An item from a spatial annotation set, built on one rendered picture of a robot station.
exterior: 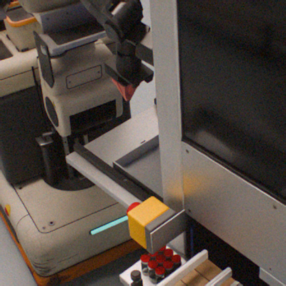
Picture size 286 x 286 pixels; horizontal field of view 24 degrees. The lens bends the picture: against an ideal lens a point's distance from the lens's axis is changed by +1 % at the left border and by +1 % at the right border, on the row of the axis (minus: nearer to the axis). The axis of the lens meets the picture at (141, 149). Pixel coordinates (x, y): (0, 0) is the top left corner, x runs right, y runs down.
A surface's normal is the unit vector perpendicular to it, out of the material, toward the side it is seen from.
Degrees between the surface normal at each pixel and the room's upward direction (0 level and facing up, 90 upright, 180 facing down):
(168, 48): 90
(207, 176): 90
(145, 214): 0
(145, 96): 0
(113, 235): 90
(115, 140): 0
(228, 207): 90
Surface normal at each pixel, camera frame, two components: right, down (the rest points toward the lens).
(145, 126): -0.07, -0.77
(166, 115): -0.75, 0.47
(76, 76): 0.48, 0.64
